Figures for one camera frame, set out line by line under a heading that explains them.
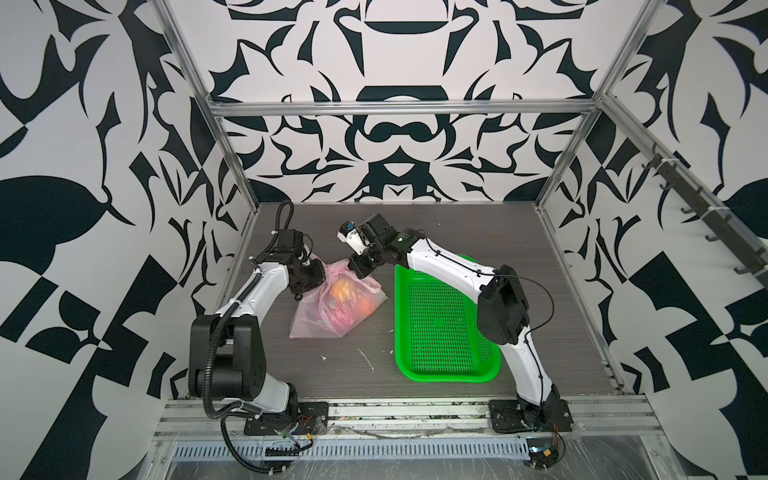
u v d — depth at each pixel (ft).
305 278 2.51
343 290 2.78
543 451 2.33
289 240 2.34
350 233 2.57
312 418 2.43
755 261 1.65
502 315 1.80
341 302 2.76
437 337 2.86
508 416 2.44
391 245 2.20
